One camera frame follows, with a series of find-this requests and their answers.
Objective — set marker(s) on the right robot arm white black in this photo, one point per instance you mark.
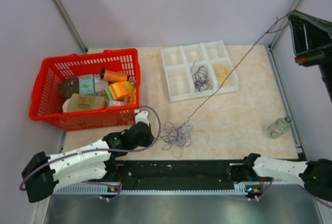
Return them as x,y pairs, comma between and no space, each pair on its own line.
313,176

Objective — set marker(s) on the rainbow striped box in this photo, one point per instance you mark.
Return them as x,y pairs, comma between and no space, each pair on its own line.
118,91

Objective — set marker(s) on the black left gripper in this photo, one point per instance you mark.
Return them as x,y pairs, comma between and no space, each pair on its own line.
150,137

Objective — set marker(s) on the brown cardboard box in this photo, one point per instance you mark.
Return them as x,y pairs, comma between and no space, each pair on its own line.
82,102

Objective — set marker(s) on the aluminium frame post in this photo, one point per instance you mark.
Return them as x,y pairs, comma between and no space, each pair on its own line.
69,24
283,24

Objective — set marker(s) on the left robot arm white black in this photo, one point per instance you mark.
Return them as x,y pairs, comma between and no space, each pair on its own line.
46,174

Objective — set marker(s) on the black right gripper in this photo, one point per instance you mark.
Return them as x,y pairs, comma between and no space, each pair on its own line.
307,33

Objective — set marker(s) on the aluminium frame post left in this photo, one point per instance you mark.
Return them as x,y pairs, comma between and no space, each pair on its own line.
69,24

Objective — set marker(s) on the orange cylinder can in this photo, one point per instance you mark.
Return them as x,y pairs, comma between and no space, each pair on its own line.
112,76

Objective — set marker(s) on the white compartment organizer tray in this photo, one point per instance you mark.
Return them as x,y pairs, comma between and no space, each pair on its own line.
198,70

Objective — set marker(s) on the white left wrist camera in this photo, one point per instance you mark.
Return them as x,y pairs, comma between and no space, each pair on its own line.
141,116

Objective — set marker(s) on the brown round cookie pack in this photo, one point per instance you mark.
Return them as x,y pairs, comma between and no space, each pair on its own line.
68,87

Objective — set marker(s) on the red plastic basket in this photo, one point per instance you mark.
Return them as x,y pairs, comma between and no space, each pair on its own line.
49,107

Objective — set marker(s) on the grey white box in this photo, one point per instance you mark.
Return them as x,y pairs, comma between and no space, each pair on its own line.
99,85

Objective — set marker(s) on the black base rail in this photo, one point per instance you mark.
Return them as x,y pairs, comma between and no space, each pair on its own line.
178,174

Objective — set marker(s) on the light blue box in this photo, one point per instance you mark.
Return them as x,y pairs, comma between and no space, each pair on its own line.
86,84

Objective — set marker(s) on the clear plastic bottle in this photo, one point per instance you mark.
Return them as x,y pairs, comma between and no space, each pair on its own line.
279,127

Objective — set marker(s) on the aluminium frame post right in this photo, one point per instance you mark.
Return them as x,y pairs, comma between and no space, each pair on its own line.
283,24

